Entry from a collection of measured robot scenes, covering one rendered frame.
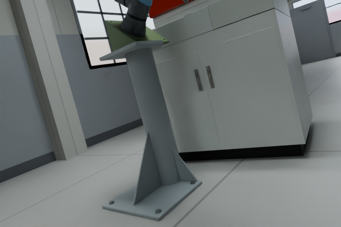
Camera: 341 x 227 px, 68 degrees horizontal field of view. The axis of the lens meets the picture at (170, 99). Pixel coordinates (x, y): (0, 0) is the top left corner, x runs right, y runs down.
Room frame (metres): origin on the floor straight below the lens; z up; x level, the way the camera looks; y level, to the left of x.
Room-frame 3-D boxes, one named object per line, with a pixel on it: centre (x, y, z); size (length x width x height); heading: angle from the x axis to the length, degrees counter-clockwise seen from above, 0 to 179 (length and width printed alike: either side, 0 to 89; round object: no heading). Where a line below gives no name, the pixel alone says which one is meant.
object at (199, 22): (1.72, -0.15, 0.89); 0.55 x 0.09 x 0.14; 56
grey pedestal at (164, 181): (1.42, 0.18, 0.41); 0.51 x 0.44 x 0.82; 140
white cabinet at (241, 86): (1.85, -0.41, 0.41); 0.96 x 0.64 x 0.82; 56
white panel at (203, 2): (2.28, -0.37, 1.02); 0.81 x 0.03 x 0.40; 56
